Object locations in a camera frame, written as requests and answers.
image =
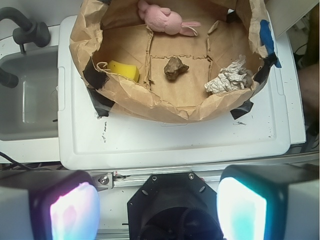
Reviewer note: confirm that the grey sink basin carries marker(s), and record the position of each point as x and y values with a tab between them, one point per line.
30	110

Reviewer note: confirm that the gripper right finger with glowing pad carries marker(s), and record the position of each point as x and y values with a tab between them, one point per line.
269	202

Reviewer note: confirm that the white plastic lid board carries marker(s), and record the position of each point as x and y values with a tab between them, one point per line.
89	142

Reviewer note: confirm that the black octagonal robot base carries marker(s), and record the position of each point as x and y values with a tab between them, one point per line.
174	206

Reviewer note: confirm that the dark grey faucet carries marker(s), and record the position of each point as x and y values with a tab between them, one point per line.
28	31

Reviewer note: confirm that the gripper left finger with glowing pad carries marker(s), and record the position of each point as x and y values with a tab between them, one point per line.
48	205

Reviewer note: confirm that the aluminium rail frame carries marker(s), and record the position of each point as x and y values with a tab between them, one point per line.
108	179

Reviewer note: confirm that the brown paper bag tray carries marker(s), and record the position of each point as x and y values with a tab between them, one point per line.
107	30

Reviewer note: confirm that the blue tape strip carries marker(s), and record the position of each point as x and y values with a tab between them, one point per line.
267	41

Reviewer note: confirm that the brown rock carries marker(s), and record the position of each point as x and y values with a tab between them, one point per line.
174	68

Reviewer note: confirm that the pink plush bunny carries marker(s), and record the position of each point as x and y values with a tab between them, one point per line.
164	20

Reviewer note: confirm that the crumpled white paper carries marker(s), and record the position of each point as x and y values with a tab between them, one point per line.
231	78

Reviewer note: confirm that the yellow sponge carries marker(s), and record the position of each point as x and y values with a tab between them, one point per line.
126	70

